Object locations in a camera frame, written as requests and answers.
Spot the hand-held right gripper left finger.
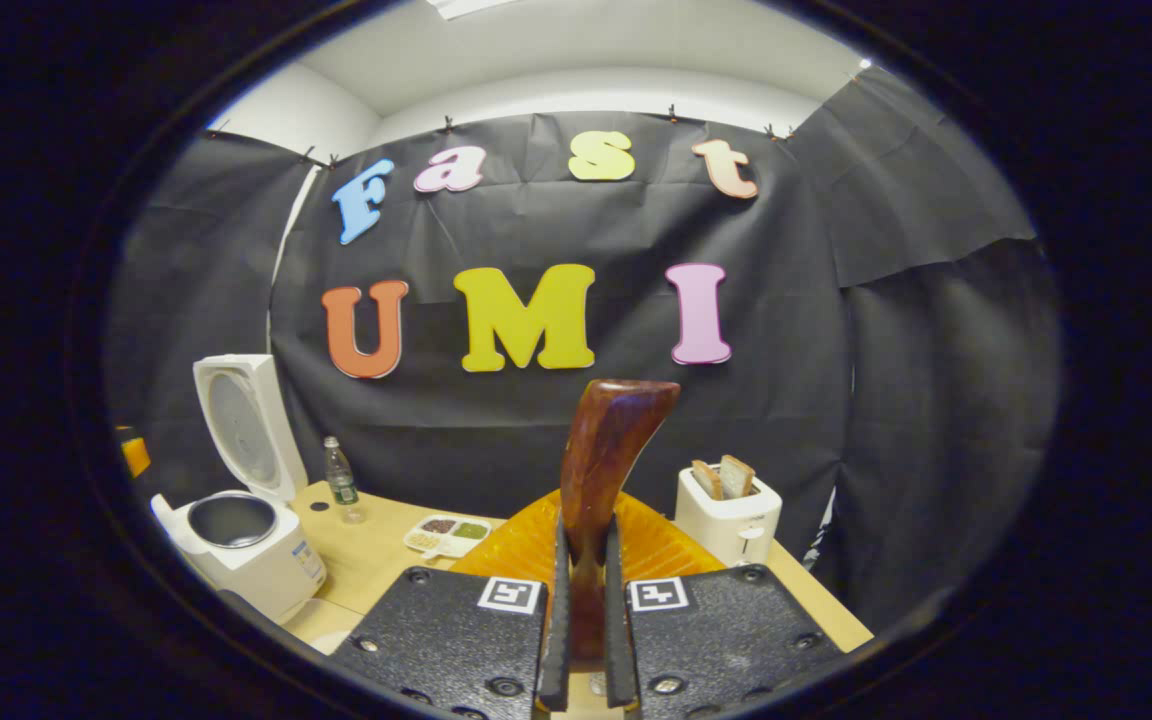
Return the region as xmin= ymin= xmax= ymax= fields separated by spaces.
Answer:
xmin=331 ymin=490 xmax=574 ymax=720

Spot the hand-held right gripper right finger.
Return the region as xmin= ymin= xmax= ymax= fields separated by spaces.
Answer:
xmin=604 ymin=490 xmax=847 ymax=720

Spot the white rice cooker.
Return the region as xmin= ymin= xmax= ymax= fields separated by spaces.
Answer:
xmin=149 ymin=354 xmax=329 ymax=625

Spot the brown wooden spoon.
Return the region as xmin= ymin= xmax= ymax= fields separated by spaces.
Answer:
xmin=560 ymin=378 xmax=682 ymax=673

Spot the white divided grain dish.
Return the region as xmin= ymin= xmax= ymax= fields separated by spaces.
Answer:
xmin=403 ymin=513 xmax=493 ymax=559

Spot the white toaster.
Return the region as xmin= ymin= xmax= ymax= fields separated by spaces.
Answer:
xmin=674 ymin=465 xmax=784 ymax=568

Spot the clear plastic water bottle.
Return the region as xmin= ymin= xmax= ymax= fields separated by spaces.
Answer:
xmin=323 ymin=435 xmax=360 ymax=506

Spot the black backdrop cloth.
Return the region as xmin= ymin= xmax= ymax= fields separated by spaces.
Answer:
xmin=101 ymin=65 xmax=1067 ymax=636

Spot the large ceiling light panel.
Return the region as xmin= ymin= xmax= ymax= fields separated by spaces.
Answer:
xmin=426 ymin=0 xmax=522 ymax=21

